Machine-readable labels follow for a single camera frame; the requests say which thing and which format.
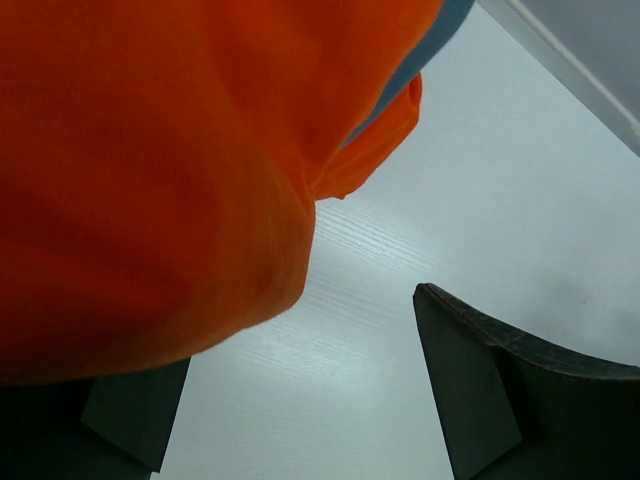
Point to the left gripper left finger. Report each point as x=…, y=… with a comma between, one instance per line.
x=111, y=427

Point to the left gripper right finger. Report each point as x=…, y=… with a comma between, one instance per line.
x=514, y=406

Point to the orange t shirt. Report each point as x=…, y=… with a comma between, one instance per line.
x=355, y=163
x=158, y=167

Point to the orange folded t shirt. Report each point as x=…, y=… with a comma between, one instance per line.
x=355, y=163

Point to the teal folded t shirt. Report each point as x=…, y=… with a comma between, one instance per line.
x=449, y=20

